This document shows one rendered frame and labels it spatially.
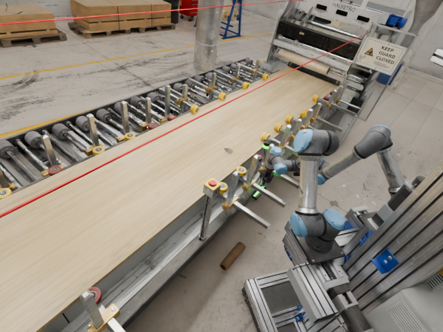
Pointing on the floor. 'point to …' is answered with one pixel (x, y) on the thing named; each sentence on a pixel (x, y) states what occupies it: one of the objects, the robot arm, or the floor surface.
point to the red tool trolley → (188, 8)
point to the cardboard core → (232, 256)
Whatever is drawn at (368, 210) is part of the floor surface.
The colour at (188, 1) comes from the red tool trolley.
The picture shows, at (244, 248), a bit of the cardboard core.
